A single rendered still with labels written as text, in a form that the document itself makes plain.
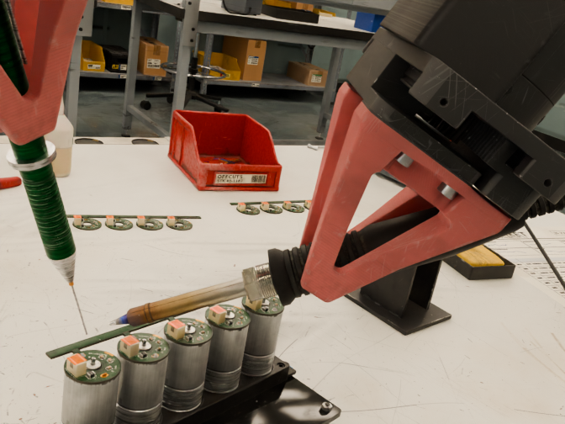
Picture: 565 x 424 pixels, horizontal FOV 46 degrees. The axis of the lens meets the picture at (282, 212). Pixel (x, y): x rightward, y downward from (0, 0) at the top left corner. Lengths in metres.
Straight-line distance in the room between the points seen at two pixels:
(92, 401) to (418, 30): 0.21
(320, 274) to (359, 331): 0.25
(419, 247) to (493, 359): 0.28
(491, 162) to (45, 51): 0.15
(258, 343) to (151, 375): 0.08
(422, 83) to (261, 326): 0.21
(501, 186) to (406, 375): 0.25
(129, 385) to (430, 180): 0.17
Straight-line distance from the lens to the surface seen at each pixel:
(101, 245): 0.57
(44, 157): 0.24
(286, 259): 0.27
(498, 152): 0.24
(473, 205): 0.24
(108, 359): 0.32
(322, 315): 0.51
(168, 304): 0.28
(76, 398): 0.31
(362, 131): 0.23
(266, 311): 0.38
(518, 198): 0.24
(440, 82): 0.21
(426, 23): 0.23
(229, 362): 0.37
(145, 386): 0.33
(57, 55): 0.22
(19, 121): 0.22
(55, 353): 0.32
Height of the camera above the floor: 0.99
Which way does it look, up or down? 20 degrees down
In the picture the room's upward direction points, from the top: 11 degrees clockwise
